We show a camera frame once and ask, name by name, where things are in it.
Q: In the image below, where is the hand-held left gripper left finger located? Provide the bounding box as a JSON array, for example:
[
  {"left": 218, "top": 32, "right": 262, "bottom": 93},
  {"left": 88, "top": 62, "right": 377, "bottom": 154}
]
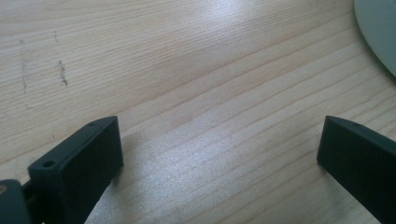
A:
[{"left": 27, "top": 115, "right": 124, "bottom": 224}]

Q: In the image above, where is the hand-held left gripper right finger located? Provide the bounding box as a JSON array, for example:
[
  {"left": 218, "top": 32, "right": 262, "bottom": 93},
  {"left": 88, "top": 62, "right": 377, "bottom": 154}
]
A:
[{"left": 317, "top": 115, "right": 396, "bottom": 224}]

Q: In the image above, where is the light blue plastic mesh basket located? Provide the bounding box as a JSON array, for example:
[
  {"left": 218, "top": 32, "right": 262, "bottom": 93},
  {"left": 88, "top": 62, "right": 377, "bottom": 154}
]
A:
[{"left": 353, "top": 0, "right": 396, "bottom": 78}]

